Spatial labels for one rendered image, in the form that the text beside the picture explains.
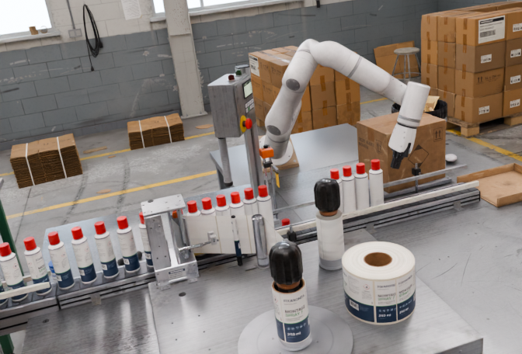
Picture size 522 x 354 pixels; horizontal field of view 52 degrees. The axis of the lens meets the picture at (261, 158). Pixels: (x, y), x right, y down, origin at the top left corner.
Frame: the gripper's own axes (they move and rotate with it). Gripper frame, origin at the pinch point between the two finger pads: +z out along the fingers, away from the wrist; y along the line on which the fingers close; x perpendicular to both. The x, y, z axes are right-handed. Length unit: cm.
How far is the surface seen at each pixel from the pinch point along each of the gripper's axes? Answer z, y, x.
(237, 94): -15, 0, -68
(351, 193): 13.8, 1.9, -16.5
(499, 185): 3, -3, 55
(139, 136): 113, -431, -47
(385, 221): 22.5, 4.8, -0.2
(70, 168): 146, -381, -117
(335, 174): 7.3, 1.2, -25.0
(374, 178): 7.0, 1.5, -8.1
